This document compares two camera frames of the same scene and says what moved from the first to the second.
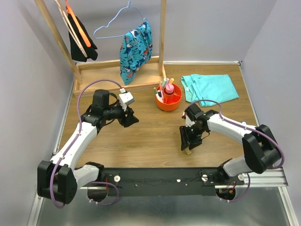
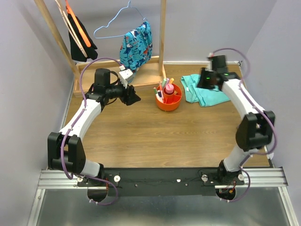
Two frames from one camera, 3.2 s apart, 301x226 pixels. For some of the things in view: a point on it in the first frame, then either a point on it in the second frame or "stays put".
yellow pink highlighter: (171, 80) stays put
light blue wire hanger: (128, 6) stays put
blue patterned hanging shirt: (135, 49) stays put
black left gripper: (130, 119) → (131, 98)
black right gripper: (194, 141) → (201, 83)
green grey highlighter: (163, 83) stays put
